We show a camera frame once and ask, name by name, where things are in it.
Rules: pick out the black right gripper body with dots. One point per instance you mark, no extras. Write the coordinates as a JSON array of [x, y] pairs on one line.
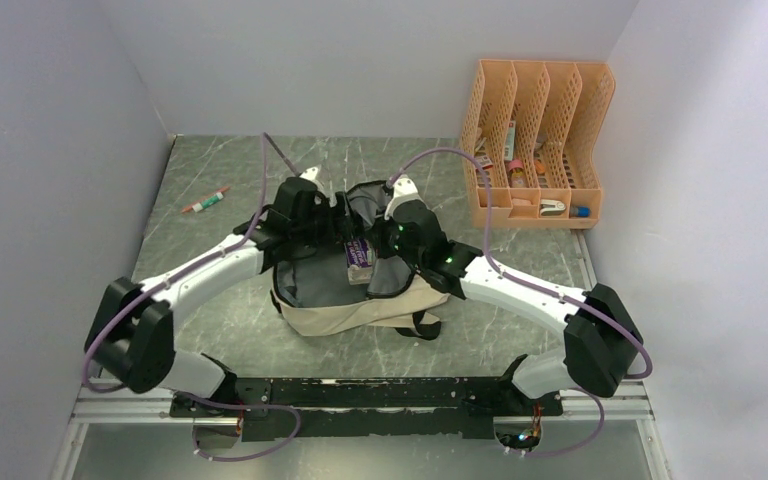
[[387, 243]]

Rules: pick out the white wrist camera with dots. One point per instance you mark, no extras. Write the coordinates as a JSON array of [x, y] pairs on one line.
[[404, 190], [316, 175]]

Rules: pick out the green white packet in organizer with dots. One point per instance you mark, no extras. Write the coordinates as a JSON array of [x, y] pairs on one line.
[[510, 141]]

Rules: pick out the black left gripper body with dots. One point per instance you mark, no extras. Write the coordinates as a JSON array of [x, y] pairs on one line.
[[321, 229]]

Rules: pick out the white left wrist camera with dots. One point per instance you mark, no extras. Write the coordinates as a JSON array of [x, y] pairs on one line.
[[316, 175]]

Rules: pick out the white stapler in organizer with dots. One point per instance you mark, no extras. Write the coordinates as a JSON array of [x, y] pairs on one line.
[[551, 207]]

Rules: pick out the orange plastic file organizer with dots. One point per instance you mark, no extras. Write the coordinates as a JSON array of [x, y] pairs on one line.
[[559, 108]]

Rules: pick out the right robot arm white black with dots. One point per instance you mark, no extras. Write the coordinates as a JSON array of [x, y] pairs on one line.
[[599, 340]]

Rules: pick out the purple illustrated paperback book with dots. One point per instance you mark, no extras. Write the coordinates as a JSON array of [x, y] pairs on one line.
[[360, 259]]

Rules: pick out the blue cap item in organizer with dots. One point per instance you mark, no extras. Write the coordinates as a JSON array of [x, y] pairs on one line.
[[579, 212]]

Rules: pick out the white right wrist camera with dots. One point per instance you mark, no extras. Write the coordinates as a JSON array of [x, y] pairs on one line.
[[404, 190]]

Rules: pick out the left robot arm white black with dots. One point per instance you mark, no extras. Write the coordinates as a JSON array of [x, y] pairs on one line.
[[133, 333]]

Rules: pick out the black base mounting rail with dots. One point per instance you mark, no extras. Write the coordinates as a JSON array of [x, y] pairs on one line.
[[314, 407]]

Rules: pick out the beige canvas backpack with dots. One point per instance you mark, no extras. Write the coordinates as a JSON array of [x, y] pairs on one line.
[[311, 292]]

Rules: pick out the orange green white marker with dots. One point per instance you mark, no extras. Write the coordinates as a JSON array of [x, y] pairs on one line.
[[207, 201]]

